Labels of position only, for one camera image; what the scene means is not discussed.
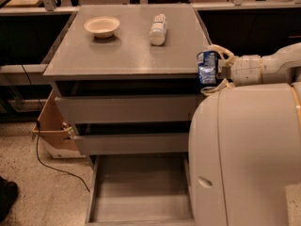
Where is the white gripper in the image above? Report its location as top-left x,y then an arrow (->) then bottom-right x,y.
200,44 -> 262,96

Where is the blue pepsi can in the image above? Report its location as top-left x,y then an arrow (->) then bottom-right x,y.
197,50 -> 218,86

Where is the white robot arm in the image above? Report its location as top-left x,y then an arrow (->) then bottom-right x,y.
188,43 -> 301,226

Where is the grey top drawer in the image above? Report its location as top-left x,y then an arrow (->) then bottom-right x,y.
55,95 -> 204,123

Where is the grey middle drawer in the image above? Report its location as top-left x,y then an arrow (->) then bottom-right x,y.
74,133 -> 188,155

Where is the grey drawer cabinet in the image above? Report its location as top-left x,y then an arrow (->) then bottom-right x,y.
44,5 -> 208,226

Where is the grey open bottom drawer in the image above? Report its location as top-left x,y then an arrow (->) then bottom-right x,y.
85,153 -> 196,226

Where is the white plastic bottle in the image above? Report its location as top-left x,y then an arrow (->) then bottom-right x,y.
150,14 -> 167,46

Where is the white paper bowl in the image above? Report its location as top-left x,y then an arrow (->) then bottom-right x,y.
84,16 -> 120,39

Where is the cardboard box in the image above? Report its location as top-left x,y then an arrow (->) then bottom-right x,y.
33,90 -> 82,158

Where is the black shoe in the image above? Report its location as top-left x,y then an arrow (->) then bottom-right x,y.
0,177 -> 18,222

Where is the black cable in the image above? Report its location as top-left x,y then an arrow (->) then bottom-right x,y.
20,64 -> 91,193

